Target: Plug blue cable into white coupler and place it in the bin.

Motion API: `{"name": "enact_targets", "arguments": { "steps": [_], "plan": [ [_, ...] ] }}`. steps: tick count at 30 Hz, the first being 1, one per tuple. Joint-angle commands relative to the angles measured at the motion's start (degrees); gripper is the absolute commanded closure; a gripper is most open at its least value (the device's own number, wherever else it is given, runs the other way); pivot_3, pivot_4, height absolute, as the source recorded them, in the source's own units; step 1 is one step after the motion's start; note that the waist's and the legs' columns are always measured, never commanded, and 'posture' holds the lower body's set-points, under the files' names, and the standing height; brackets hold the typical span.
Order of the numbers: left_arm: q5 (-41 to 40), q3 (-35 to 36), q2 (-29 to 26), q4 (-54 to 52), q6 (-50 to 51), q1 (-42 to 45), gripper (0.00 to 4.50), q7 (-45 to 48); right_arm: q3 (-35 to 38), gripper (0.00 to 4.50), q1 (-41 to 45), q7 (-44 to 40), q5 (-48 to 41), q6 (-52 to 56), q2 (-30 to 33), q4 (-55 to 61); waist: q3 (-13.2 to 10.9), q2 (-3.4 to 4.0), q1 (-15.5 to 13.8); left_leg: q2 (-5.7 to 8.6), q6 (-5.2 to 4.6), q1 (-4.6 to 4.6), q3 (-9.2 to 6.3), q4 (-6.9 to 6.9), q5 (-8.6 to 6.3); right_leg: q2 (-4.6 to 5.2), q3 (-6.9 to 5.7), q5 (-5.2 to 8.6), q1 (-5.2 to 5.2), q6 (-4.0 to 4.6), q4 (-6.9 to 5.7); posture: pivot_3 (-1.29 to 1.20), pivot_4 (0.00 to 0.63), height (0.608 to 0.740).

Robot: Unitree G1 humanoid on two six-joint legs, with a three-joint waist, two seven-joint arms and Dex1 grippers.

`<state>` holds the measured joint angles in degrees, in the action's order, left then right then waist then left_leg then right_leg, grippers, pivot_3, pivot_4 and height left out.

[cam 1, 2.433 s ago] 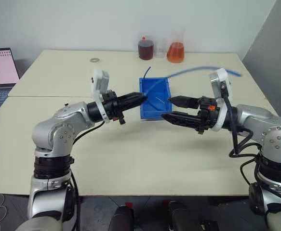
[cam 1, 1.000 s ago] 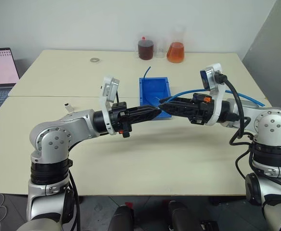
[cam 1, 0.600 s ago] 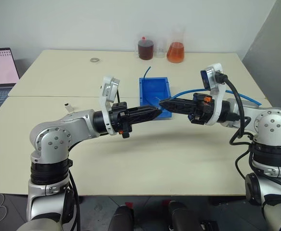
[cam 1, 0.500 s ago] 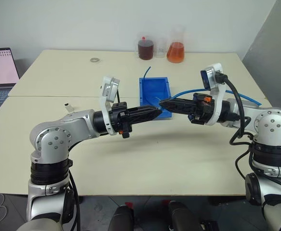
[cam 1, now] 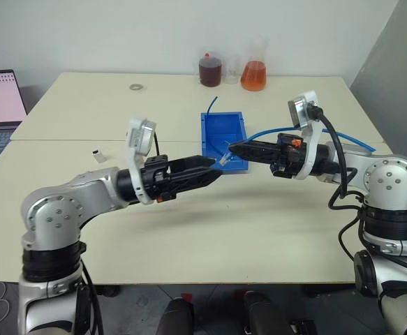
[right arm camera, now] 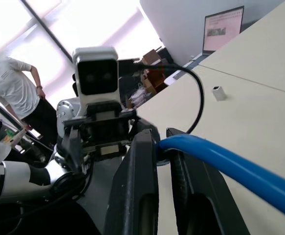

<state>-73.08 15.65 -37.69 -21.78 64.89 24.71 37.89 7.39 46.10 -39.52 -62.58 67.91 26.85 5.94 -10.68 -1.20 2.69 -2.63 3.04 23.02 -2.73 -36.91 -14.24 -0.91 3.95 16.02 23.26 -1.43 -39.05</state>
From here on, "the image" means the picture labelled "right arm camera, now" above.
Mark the brown wooden box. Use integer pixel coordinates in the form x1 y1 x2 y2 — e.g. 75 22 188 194
141 48 175 94

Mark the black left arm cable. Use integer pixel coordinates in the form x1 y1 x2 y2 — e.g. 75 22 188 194
117 58 205 134

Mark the black window frame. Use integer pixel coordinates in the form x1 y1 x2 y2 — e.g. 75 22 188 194
20 0 75 62

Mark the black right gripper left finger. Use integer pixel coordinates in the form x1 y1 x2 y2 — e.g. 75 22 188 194
103 130 161 235

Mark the white coupler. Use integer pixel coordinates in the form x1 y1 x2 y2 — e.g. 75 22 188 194
212 85 227 102

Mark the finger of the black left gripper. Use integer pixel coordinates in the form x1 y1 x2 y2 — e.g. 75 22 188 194
57 127 87 176
129 117 161 141

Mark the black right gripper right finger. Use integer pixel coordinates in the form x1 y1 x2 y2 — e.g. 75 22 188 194
166 127 251 235

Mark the blue cable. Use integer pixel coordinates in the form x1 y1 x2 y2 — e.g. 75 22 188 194
156 135 285 222

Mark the person in white t-shirt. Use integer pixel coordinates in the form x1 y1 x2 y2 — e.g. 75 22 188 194
0 56 59 147

